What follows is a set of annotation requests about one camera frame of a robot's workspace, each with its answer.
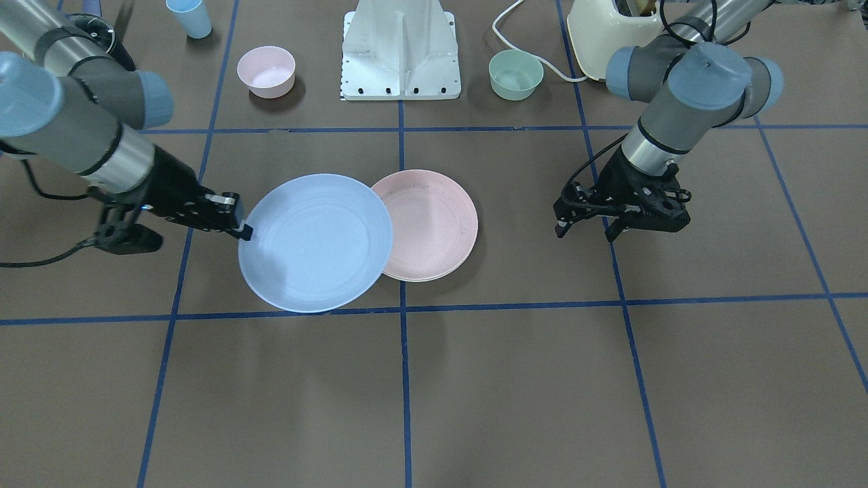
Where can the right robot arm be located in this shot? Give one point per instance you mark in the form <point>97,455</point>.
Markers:
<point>64,98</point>

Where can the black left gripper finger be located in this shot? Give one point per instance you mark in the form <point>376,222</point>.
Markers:
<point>561,228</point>
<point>615,229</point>

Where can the green bowl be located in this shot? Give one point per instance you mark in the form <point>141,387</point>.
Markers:
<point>514,74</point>

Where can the cream toaster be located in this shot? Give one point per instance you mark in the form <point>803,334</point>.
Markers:
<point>597,29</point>

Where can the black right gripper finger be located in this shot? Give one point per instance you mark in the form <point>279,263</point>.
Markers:
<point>244,233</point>

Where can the pink bowl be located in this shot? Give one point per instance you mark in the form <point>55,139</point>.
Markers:
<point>268,71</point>

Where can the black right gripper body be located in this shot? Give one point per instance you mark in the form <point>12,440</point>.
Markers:
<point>171,188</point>

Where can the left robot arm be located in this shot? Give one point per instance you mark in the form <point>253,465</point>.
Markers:
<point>691,81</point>

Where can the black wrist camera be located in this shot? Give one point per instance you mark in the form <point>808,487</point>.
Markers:
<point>119,232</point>

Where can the light blue cup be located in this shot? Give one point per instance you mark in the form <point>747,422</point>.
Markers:
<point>192,16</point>

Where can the pink plate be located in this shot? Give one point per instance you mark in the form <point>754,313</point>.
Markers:
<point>431,213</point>

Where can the dark blue pot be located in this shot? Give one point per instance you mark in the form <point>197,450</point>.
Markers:
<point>105,34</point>

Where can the light blue plate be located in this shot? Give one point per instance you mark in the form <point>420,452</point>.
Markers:
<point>318,243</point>

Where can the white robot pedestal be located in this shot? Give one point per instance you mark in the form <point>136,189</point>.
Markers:
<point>400,51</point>

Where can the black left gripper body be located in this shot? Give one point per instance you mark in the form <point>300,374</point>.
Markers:
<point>616,179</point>

